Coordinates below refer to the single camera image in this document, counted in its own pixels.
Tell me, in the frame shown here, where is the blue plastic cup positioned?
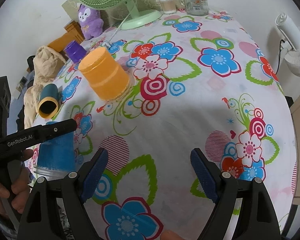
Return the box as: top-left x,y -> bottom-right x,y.
33,119 -> 77,180

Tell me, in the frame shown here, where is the teal cup with yellow rim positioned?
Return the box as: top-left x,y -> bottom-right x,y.
38,83 -> 59,119

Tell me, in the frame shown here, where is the purple plastic cup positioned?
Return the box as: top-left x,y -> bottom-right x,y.
64,40 -> 87,63

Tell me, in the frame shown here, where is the orange plastic cup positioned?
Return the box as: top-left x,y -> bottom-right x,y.
78,47 -> 134,102

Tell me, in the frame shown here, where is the person's left hand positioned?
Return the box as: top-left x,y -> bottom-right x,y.
0,148 -> 35,215

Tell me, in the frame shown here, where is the beige puffer jacket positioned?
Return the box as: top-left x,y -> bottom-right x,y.
24,46 -> 66,128

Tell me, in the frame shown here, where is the wooden chair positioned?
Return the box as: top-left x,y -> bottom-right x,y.
47,21 -> 85,53

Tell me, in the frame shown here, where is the floral tablecloth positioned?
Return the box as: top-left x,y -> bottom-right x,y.
54,10 -> 296,239

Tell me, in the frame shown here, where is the purple plush bunny toy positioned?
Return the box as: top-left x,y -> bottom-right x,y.
78,4 -> 104,40

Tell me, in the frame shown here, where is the white small fan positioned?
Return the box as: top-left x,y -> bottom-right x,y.
275,12 -> 300,77

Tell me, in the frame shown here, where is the green patterned board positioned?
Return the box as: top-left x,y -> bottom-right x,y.
62,0 -> 181,29

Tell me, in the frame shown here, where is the cotton swab container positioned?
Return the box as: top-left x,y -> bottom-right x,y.
159,0 -> 177,14

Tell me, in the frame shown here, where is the white fan power cable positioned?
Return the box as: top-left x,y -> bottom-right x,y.
102,11 -> 132,48

